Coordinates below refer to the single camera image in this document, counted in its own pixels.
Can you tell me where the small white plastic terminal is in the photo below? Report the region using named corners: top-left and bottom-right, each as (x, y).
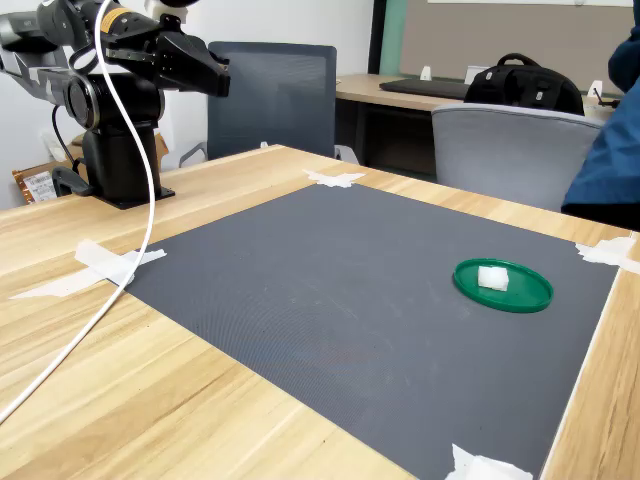
top-left (477, 264), bottom-right (510, 292)

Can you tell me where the round green lid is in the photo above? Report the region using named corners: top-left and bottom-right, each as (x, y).
top-left (453, 257), bottom-right (555, 315)

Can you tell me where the dark blue-grey office chair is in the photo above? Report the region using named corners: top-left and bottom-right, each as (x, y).
top-left (178, 41), bottom-right (361, 169)

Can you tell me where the brown cardboard box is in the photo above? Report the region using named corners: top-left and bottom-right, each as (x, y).
top-left (153, 132), bottom-right (170, 174)

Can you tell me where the black table clamp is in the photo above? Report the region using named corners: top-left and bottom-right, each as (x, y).
top-left (51, 166), bottom-right (95, 199)

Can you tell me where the cardboard package with barcode label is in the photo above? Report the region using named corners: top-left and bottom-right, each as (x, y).
top-left (12, 168), bottom-right (57, 206)

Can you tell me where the white tape patch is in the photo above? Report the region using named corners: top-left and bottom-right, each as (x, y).
top-left (444, 442), bottom-right (535, 480)
top-left (574, 235), bottom-right (640, 275)
top-left (8, 238), bottom-right (169, 301)
top-left (302, 168), bottom-right (367, 190)

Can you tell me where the flat black laptop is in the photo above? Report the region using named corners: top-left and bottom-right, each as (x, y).
top-left (378, 77), bottom-right (471, 100)

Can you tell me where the dark grey mat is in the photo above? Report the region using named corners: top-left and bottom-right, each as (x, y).
top-left (122, 182), bottom-right (622, 480)

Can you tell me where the grey partition panel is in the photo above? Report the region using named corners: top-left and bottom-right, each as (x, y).
top-left (368, 0), bottom-right (640, 95)

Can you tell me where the light grey office chair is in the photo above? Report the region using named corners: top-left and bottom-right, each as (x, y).
top-left (431, 102), bottom-right (606, 212)

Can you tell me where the black backpack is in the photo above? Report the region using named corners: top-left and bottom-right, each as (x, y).
top-left (463, 52), bottom-right (585, 116)

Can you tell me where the person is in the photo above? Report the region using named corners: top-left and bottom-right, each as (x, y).
top-left (560, 0), bottom-right (640, 232)

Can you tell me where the black base power cable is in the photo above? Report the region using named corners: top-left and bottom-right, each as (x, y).
top-left (50, 102), bottom-right (86, 174)

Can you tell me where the white camera cable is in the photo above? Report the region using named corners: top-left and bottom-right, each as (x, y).
top-left (0, 0), bottom-right (156, 425)

